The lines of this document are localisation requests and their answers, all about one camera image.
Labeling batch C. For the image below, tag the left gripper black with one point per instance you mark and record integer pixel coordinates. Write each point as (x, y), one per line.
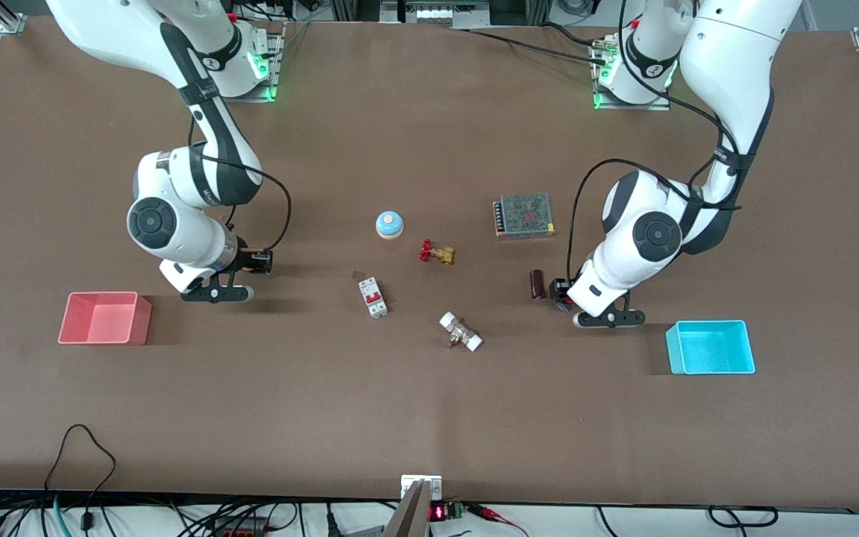
(561, 290)

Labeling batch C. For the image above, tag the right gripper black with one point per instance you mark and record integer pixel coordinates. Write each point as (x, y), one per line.
(253, 262)

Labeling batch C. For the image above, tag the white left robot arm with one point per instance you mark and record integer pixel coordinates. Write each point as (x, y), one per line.
(728, 67)

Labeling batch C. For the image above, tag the brown cylindrical capacitor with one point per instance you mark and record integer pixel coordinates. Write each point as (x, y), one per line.
(538, 284)

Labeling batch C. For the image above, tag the metal mesh power supply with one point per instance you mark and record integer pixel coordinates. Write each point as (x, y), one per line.
(525, 215)

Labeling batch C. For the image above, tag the white-ended metal ball valve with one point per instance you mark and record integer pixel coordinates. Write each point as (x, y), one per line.
(459, 330)

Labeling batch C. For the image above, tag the white red circuit breaker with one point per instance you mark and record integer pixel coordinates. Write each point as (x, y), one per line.
(372, 297)

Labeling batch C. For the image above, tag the cyan plastic bin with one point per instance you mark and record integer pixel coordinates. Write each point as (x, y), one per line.
(713, 350)

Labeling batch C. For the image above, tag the pink plastic bin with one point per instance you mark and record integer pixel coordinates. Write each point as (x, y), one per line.
(101, 321)

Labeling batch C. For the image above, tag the green terminal block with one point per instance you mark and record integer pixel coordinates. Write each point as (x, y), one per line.
(456, 510)

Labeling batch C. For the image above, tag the red digit display module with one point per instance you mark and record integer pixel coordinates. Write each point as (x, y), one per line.
(438, 512)

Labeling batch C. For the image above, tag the black power plug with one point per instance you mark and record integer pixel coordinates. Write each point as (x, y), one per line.
(332, 520)

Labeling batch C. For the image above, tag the grey socket strip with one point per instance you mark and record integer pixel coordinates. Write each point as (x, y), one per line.
(433, 11)

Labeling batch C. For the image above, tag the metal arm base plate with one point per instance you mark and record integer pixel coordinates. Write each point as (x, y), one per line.
(277, 52)
(657, 104)

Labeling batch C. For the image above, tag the white post bracket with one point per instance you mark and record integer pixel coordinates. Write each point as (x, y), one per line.
(437, 483)

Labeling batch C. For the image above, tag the aluminium profile camera post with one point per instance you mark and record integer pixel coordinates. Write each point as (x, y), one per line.
(411, 514)

